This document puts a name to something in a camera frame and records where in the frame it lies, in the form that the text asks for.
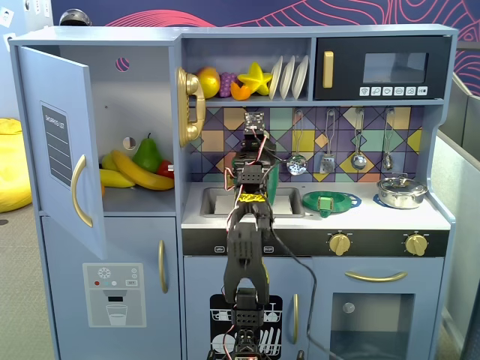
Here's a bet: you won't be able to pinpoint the metal toy ladle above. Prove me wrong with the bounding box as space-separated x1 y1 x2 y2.
349 107 369 170

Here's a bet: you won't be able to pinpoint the silver toy pot with lid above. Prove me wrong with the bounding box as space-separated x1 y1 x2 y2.
375 172 430 210

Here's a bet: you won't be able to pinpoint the red toy fruit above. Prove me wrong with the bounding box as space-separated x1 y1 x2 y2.
156 159 176 179

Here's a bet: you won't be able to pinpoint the large yellow toy banana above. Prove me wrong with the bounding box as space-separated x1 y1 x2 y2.
111 149 176 192

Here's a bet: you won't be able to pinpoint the orange toy slice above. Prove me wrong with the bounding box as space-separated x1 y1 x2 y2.
229 79 252 102

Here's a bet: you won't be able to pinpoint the small camera circuit board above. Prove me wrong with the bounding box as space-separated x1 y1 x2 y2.
243 109 270 131

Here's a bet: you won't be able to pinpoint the green flat round dish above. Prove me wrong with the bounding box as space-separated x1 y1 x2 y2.
301 190 359 220

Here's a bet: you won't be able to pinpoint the gold dishwasher door handle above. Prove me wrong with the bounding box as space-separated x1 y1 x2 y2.
292 292 300 346

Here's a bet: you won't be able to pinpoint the grey desk divider panel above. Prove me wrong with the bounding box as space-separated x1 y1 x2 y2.
434 70 480 360

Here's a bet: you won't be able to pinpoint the black toy microwave door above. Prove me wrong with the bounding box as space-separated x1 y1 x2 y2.
313 35 453 101

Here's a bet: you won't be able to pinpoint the purple toy grapes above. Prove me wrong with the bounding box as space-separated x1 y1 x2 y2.
217 71 239 99

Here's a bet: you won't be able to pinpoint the gold freezer door handle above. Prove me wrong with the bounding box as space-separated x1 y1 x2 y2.
157 239 170 295

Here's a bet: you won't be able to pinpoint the black usb cable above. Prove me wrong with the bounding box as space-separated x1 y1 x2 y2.
267 218 341 360

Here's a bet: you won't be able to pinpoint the blue shopping list cabinet door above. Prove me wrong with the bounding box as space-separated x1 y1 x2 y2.
16 45 110 261

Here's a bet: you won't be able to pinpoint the gold stove knob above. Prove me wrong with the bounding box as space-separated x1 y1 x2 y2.
404 232 430 258
328 232 353 257

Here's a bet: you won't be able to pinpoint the yellow red toy mango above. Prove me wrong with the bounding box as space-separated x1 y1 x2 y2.
196 66 222 101

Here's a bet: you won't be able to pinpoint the metal toy spoon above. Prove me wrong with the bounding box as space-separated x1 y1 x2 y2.
382 107 395 172

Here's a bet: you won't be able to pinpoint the small yellow toy banana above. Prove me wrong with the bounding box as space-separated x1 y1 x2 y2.
101 152 122 172
98 168 137 189

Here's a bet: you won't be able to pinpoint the metal toy skimmer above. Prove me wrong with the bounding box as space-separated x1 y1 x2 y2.
286 109 309 178

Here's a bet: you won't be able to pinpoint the gold toy telephone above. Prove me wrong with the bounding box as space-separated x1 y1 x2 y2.
175 66 207 149

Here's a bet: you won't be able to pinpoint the green toy pear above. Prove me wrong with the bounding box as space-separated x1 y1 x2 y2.
131 132 165 175

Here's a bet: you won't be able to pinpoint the white toy plate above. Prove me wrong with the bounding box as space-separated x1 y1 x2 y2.
291 55 311 101
268 55 284 102
280 55 297 102

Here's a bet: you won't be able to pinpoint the gold oven door handle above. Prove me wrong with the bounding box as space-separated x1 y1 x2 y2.
343 270 409 284

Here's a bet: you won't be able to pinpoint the blue wooden toy kitchen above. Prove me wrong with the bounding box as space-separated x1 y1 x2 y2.
7 24 459 360

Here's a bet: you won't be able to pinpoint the yellow toy star fruit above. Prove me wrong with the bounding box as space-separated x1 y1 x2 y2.
236 61 274 97

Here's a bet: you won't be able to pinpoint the yellow beanbag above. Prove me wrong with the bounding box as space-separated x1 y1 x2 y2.
0 117 35 215

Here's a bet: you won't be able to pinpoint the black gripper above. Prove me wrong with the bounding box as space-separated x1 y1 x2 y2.
232 130 278 170

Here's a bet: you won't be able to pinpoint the metal slotted toy spatula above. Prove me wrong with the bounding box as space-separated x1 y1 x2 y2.
318 109 337 176

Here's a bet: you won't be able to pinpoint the black round helmet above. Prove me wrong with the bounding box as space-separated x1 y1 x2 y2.
58 7 92 28

